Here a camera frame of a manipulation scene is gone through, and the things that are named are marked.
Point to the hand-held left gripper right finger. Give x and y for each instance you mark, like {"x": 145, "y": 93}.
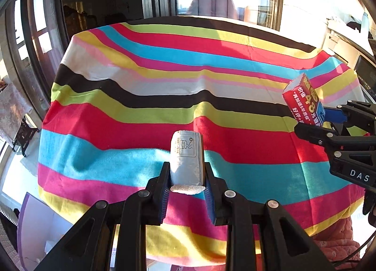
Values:
{"x": 210, "y": 203}

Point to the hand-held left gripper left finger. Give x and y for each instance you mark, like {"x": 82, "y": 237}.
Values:
{"x": 164, "y": 200}

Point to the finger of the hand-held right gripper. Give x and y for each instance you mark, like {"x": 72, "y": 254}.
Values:
{"x": 337, "y": 141}
{"x": 361, "y": 118}

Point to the white tissue packet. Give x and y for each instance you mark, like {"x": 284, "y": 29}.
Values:
{"x": 186, "y": 159}

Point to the red tissue packet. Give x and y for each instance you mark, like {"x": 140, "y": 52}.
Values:
{"x": 302, "y": 97}

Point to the purple edged cardboard box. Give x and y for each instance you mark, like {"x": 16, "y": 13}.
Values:
{"x": 38, "y": 229}

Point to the dark monitor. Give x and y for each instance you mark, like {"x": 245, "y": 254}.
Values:
{"x": 365, "y": 75}

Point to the person's pink quilted clothing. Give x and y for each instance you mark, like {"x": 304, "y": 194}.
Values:
{"x": 335, "y": 238}

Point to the striped colourful tablecloth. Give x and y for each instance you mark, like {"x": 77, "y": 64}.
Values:
{"x": 188, "y": 88}

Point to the table with floral cloth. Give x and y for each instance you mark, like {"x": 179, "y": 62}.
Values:
{"x": 14, "y": 112}

